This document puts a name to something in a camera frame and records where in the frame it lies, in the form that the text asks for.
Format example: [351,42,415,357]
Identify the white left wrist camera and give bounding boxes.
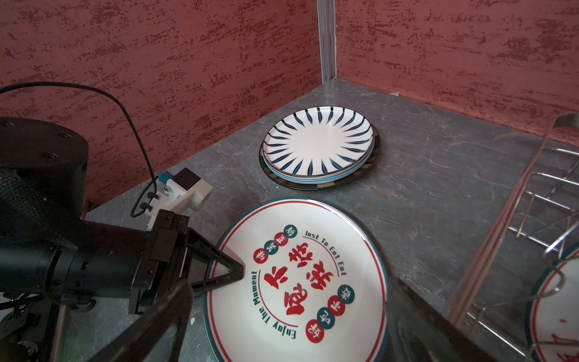
[145,167,214,232]

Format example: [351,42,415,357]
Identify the metal wire dish rack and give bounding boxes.
[446,113,578,361]

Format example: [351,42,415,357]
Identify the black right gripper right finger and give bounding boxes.
[386,277,494,361]

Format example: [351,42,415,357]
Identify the white red rimmed plate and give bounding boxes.
[203,198,388,361]

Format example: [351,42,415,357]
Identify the white blue striped plate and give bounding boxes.
[261,106,378,177]

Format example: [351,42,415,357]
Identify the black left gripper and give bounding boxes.
[128,210,244,315]

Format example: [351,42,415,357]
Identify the white sunburst pattern plate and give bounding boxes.
[525,244,578,361]

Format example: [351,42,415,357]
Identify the brown rimmed cream plate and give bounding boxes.
[259,134,381,192]

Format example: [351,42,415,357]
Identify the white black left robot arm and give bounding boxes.
[1,117,244,361]

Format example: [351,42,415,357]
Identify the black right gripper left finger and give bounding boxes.
[91,281,194,361]

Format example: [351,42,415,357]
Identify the aluminium left corner post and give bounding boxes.
[316,0,337,84]

